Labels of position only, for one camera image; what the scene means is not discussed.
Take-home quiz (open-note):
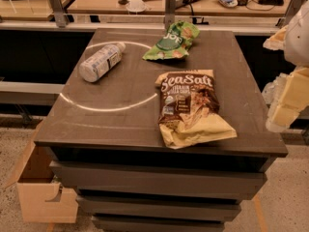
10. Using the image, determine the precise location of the clear sanitizer bottle left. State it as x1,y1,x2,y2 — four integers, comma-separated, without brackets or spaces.
262,73,287,104

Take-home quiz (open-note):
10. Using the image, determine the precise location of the metal rail bracket middle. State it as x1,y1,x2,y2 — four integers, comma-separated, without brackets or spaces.
164,0,176,29

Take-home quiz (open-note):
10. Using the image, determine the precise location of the metal rail bracket left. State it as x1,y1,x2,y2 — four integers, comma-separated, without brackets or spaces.
48,0,69,28

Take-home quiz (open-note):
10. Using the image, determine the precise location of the clear plastic lid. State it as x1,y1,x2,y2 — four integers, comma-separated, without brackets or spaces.
126,0,148,14

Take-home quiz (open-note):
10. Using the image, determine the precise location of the blue plastic bottle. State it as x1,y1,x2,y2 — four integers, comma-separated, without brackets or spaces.
78,43,126,82

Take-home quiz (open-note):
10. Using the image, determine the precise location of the metal rail bracket right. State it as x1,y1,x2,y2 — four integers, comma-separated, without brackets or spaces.
276,0,306,28

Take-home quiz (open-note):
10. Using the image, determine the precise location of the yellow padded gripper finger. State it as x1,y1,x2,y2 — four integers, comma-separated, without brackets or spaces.
263,26,288,50
266,67,309,132

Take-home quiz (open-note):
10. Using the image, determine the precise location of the metal rail bracket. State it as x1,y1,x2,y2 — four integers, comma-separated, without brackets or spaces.
276,0,306,28
48,0,69,28
164,0,176,29

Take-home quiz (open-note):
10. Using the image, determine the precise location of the open wooden drawer box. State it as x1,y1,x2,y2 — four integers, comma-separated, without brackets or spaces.
5,123,78,223

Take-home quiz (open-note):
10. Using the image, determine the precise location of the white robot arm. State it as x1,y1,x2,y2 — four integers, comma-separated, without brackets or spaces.
263,1,309,132

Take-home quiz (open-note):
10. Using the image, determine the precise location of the grey drawer cabinet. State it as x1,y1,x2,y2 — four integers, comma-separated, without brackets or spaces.
35,29,287,232

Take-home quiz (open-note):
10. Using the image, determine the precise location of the green rice chip bag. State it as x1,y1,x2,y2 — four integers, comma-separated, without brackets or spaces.
143,21,200,61

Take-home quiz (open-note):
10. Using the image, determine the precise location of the brown sea salt chip bag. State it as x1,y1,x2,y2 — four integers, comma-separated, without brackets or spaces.
155,70,237,149

